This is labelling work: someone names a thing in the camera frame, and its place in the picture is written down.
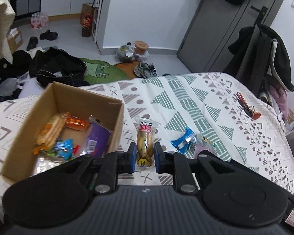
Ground yellow bread stick packet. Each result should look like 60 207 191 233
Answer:
135 116 160 168

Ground long cream cake packet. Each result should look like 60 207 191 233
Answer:
84 115 111 159

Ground orange snack packet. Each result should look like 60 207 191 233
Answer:
65 114 89 132

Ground blue silver snack packet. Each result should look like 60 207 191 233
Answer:
52 139 73 161

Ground orange label cracker packet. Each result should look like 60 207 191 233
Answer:
33 113 66 155

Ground blue wrapped snack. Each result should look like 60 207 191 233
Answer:
170 126 198 154

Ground purple clear snack packet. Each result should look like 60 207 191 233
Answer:
193 143 216 159

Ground round biscuit green wrapper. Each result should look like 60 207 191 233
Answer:
195 134 213 149

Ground patterned white bedspread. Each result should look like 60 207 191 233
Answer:
0 71 294 221

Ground clear white candy packet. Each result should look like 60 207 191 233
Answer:
32 153 65 176

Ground grey sneaker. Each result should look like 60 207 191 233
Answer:
134 61 158 79

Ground green cartoon rug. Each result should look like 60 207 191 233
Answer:
81 58 128 85

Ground brown cardboard box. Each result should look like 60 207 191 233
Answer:
1 82 125 183

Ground plastic bag with items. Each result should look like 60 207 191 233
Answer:
116 42 136 63

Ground wooden lid jar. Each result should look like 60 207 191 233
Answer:
134 40 149 55

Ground black clothes pile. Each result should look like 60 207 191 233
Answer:
0 47 88 96

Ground pink garment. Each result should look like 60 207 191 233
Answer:
267 75 289 120

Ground dark soda bottle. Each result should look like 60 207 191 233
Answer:
82 13 93 38

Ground dark coat on chair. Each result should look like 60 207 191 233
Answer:
223 24 294 95

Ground grey door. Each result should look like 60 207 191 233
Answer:
177 0 283 73

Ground black shoe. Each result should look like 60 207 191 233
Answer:
26 36 39 51
40 30 58 41

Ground white shelf rack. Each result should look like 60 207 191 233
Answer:
92 0 103 43

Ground water bottle pack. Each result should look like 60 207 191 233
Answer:
30 12 49 29

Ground small cardboard box floor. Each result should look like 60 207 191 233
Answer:
7 28 23 54

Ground cream dotted cloth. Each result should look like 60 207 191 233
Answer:
0 0 15 63

